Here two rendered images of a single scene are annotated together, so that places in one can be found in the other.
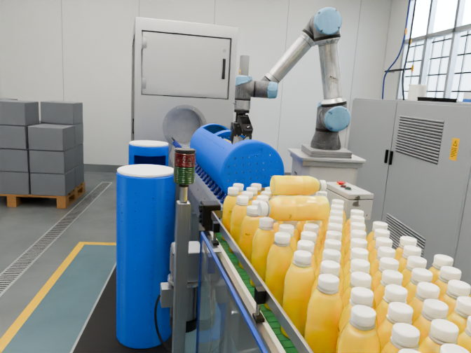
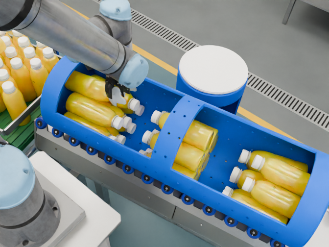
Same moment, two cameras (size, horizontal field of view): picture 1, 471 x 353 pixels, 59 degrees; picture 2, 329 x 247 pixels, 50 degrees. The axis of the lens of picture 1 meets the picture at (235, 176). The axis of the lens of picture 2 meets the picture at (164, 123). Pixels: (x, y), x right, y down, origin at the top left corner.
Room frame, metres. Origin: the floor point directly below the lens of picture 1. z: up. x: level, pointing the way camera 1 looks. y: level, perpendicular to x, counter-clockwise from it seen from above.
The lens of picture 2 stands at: (2.52, -0.49, 2.00)
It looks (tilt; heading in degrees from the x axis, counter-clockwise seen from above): 52 degrees down; 130
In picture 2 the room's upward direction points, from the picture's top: 5 degrees clockwise
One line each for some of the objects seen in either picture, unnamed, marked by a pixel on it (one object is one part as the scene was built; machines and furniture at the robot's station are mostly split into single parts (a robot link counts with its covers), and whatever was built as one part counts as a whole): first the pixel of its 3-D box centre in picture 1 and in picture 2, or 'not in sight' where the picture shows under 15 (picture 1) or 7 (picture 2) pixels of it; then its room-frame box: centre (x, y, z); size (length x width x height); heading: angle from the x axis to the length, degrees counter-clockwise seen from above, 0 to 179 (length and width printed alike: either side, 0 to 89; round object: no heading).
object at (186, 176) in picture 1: (183, 174); not in sight; (1.19, 0.15, 1.18); 0.06 x 0.06 x 0.05
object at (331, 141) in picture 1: (326, 137); (22, 210); (2.08, -0.44, 1.23); 0.15 x 0.15 x 0.10
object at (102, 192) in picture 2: not in sight; (100, 181); (1.71, -0.01, 0.31); 0.06 x 0.06 x 0.63; 15
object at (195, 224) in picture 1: (193, 256); not in sight; (2.65, 0.25, 0.31); 0.06 x 0.06 x 0.63; 15
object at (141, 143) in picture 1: (148, 143); not in sight; (2.97, 0.64, 1.03); 0.28 x 0.28 x 0.01
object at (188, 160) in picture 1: (184, 159); not in sight; (1.19, 0.15, 1.23); 0.06 x 0.06 x 0.04
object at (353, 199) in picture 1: (345, 199); not in sight; (1.54, -0.43, 1.05); 0.20 x 0.10 x 0.10; 15
